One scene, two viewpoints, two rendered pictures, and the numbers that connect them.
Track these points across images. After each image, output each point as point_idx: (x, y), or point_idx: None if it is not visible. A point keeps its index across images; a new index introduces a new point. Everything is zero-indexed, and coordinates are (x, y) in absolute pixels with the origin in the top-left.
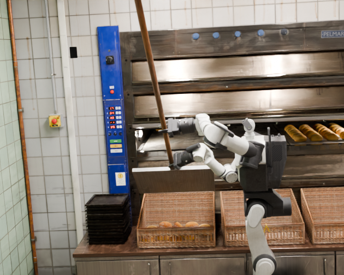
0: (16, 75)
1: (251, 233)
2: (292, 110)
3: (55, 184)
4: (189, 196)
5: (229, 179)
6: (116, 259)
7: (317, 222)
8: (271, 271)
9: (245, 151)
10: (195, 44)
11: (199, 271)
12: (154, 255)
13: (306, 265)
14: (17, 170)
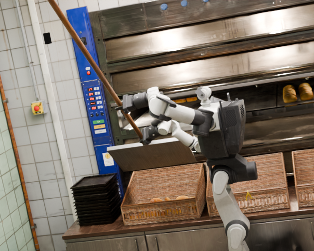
0: None
1: (218, 199)
2: (271, 70)
3: (47, 170)
4: (178, 170)
5: (198, 149)
6: (104, 238)
7: (300, 185)
8: (242, 236)
9: (191, 119)
10: (165, 15)
11: (186, 244)
12: (140, 231)
13: (293, 229)
14: (7, 160)
